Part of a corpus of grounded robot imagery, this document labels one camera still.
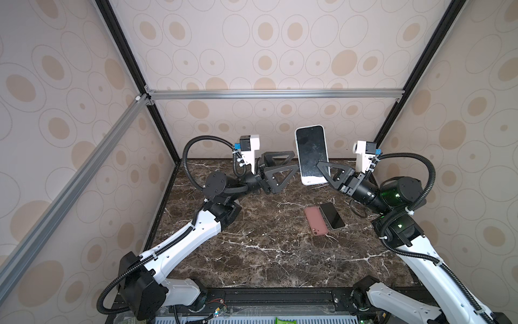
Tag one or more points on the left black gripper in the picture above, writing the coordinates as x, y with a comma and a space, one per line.
266, 181

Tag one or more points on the green tag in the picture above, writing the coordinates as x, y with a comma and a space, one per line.
284, 321

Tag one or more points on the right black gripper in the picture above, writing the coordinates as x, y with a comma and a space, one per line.
350, 183

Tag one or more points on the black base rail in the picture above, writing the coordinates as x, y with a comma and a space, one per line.
252, 305

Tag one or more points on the pink phone case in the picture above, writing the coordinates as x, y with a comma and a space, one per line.
315, 221

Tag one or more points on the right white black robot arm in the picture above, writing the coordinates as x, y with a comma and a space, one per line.
399, 233

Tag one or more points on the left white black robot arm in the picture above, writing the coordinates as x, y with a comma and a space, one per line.
142, 285

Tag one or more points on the horizontal aluminium rail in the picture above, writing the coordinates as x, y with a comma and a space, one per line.
157, 95

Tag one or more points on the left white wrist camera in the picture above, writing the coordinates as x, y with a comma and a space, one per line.
246, 150

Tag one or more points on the diagonal aluminium rail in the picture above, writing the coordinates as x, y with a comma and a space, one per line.
37, 238

